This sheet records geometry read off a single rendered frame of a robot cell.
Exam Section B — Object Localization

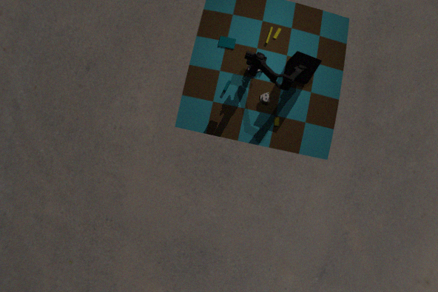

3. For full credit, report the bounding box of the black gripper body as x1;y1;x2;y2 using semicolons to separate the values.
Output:
248;52;265;76

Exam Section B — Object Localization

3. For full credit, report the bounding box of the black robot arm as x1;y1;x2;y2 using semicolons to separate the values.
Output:
245;51;307;91

